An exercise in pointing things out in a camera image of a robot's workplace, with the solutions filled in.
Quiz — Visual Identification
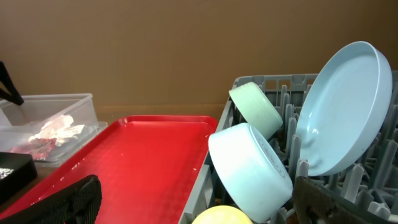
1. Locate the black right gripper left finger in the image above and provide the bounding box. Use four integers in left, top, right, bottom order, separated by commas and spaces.
1, 175, 102, 224

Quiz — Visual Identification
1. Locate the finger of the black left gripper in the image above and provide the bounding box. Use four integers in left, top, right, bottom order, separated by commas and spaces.
1, 62, 24, 106

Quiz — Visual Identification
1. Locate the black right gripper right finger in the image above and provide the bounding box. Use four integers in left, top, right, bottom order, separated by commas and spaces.
292, 177, 386, 224

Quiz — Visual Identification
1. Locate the red snack wrapper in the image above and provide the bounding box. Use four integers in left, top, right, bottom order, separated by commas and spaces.
11, 138, 57, 161

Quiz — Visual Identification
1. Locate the light blue bowl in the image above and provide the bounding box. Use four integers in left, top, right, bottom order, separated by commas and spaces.
208, 123, 293, 223

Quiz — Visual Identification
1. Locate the yellow plastic cup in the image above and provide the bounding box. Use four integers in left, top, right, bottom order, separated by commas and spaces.
192, 205, 253, 224

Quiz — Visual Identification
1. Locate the light blue plate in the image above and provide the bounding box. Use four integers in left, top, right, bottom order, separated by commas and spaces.
295, 41, 392, 176

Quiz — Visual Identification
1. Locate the green bowl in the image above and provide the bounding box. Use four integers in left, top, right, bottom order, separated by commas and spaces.
229, 82, 283, 140

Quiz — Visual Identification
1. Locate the clear plastic waste bin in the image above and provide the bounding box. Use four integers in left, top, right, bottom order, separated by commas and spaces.
1, 93, 108, 167

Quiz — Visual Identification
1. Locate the black food waste tray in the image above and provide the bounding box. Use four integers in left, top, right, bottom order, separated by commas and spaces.
1, 152, 37, 204

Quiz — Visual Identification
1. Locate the crumpled white tissue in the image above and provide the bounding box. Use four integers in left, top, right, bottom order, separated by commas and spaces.
29, 115, 85, 146

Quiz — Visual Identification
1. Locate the red serving tray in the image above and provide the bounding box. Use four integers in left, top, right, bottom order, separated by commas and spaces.
1, 115, 217, 223

